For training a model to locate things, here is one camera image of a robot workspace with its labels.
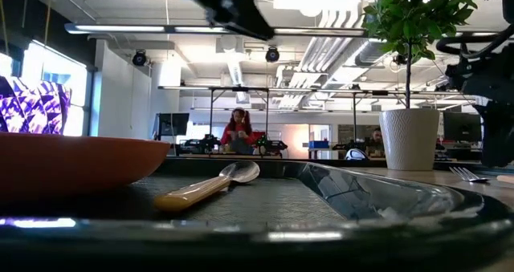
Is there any person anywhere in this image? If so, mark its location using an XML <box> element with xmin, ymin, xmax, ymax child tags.
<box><xmin>365</xmin><ymin>127</ymin><xmax>386</xmax><ymax>158</ymax></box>
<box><xmin>219</xmin><ymin>107</ymin><xmax>257</xmax><ymax>156</ymax></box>

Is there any dark green plastic tray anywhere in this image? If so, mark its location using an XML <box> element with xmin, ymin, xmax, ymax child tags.
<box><xmin>0</xmin><ymin>156</ymin><xmax>514</xmax><ymax>272</ymax></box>

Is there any green leafy plant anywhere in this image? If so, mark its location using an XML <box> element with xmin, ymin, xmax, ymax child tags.
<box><xmin>361</xmin><ymin>0</ymin><xmax>479</xmax><ymax>110</ymax></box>

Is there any black computer monitor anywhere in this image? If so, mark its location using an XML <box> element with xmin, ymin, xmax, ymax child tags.
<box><xmin>443</xmin><ymin>111</ymin><xmax>483</xmax><ymax>144</ymax></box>
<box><xmin>153</xmin><ymin>112</ymin><xmax>190</xmax><ymax>141</ymax></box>

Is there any black round ceiling spotlight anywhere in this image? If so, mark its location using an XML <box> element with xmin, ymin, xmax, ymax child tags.
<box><xmin>264</xmin><ymin>46</ymin><xmax>281</xmax><ymax>63</ymax></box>
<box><xmin>132</xmin><ymin>48</ymin><xmax>148</xmax><ymax>67</ymax></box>

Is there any white rounded object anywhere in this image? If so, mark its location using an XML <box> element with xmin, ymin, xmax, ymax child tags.
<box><xmin>345</xmin><ymin>148</ymin><xmax>369</xmax><ymax>161</ymax></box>

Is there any white textured plant pot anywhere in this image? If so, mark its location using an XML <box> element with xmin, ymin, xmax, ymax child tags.
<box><xmin>377</xmin><ymin>108</ymin><xmax>441</xmax><ymax>173</ymax></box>

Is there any orange round plate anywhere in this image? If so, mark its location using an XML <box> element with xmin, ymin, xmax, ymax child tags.
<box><xmin>0</xmin><ymin>132</ymin><xmax>172</xmax><ymax>201</ymax></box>

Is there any black background overhead frame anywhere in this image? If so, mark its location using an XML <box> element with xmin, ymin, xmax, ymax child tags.
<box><xmin>157</xmin><ymin>84</ymin><xmax>477</xmax><ymax>143</ymax></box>

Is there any purple patterned cup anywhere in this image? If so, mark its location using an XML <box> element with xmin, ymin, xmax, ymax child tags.
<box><xmin>0</xmin><ymin>75</ymin><xmax>73</xmax><ymax>136</ymax></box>

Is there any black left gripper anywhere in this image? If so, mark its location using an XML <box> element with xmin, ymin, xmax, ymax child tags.
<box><xmin>175</xmin><ymin>0</ymin><xmax>277</xmax><ymax>41</ymax></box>

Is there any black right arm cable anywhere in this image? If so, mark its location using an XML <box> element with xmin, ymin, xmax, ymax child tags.
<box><xmin>434</xmin><ymin>22</ymin><xmax>514</xmax><ymax>61</ymax></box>

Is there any spoon with yellow handle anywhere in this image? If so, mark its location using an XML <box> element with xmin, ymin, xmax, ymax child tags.
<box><xmin>153</xmin><ymin>160</ymin><xmax>262</xmax><ymax>213</ymax></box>

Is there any fork with orange handle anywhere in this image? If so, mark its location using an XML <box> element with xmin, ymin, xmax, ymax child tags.
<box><xmin>448</xmin><ymin>165</ymin><xmax>514</xmax><ymax>185</ymax></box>

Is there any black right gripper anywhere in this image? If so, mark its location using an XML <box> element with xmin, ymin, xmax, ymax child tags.
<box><xmin>444</xmin><ymin>42</ymin><xmax>514</xmax><ymax>168</ymax></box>

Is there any long ceiling light bar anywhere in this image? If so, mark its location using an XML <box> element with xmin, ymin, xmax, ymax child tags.
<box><xmin>63</xmin><ymin>22</ymin><xmax>367</xmax><ymax>38</ymax></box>

